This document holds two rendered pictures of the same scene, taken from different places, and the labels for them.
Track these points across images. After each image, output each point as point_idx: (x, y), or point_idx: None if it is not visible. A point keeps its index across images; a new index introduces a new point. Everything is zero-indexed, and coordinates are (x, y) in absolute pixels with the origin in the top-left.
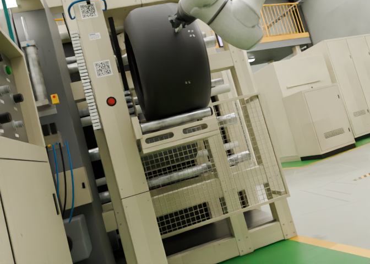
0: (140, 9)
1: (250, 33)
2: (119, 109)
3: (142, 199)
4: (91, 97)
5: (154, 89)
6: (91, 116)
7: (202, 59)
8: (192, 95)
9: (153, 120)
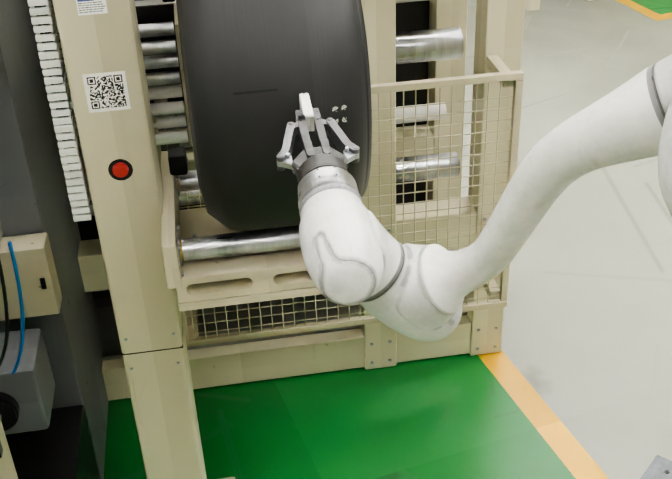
0: None
1: (427, 336)
2: (138, 188)
3: (166, 360)
4: (71, 153)
5: (223, 210)
6: (69, 192)
7: (353, 171)
8: None
9: (212, 240)
